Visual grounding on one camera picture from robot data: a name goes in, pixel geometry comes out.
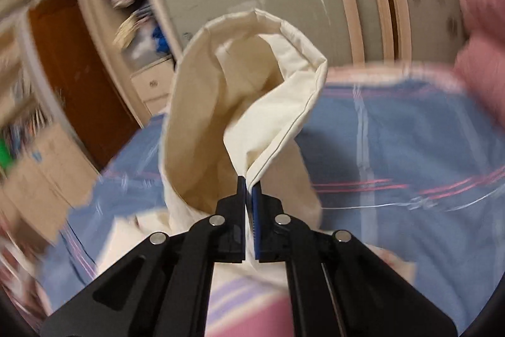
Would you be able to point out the beige wardrobe drawer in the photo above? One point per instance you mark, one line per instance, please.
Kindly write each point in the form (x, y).
(154, 82)

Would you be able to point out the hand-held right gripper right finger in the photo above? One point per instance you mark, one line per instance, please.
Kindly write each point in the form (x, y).
(256, 199)

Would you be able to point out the blue striped bed cover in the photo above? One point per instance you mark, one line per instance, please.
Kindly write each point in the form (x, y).
(394, 143)

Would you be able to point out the pink quilt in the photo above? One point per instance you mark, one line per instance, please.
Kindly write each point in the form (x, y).
(481, 45)

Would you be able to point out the beige crumpled cloth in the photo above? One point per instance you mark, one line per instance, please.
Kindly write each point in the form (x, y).
(132, 27)

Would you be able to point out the brown wooden door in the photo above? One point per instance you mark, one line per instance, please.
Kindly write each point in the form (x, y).
(79, 84)

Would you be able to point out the white storage box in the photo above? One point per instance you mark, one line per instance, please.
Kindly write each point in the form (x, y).
(148, 48)

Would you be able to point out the brown cardboard box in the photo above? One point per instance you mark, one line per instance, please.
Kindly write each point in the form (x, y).
(47, 179)

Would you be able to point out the beige wardrobe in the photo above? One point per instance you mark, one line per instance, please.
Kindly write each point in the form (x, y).
(98, 25)

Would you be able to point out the blue cloth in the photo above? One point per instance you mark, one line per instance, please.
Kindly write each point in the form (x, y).
(159, 37)

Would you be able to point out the pink and white jacket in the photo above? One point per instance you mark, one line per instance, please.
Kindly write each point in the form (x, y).
(205, 104)

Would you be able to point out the pink bed sheet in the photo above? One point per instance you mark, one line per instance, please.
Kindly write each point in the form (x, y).
(394, 71)

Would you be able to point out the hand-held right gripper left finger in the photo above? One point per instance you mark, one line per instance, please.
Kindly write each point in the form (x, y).
(240, 189)

